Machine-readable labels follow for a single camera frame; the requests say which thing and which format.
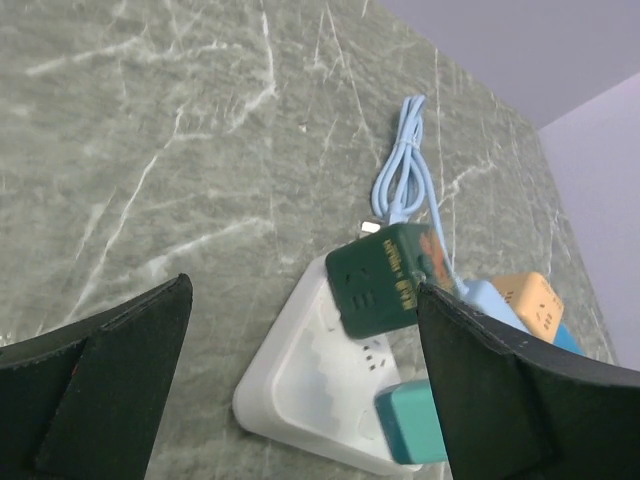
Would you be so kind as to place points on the teal cube adapter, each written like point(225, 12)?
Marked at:
point(410, 423)

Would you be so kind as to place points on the wooden cube plug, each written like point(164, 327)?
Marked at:
point(534, 301)

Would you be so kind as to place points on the white triangular power strip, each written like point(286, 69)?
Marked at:
point(312, 387)

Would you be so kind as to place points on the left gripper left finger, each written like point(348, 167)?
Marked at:
point(85, 401)

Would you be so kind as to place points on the dark green plug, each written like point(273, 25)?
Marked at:
point(374, 280)

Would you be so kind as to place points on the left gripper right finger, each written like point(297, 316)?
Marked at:
point(512, 406)

